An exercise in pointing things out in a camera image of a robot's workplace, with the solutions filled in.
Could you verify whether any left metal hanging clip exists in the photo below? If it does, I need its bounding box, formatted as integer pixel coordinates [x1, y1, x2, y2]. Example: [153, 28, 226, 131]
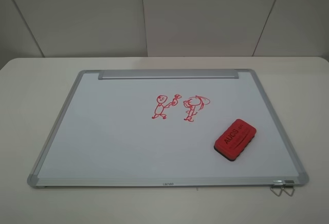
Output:
[270, 180, 284, 197]

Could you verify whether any metal hanging clip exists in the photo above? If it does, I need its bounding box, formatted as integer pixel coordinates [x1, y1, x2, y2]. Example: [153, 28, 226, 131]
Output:
[281, 180, 295, 197]
[270, 180, 284, 197]

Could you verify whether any right metal hanging clip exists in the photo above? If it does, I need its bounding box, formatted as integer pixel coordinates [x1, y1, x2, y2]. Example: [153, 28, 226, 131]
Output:
[281, 180, 295, 197]

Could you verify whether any grey aluminium marker tray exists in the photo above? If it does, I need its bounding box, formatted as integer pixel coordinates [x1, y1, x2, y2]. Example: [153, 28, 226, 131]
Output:
[98, 69, 239, 80]

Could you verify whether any red whiteboard eraser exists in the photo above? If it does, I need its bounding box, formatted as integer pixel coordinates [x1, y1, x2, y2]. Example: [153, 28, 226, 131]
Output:
[214, 119, 257, 161]

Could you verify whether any white framed whiteboard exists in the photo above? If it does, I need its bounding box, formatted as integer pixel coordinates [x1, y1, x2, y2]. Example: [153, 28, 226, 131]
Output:
[27, 69, 309, 188]

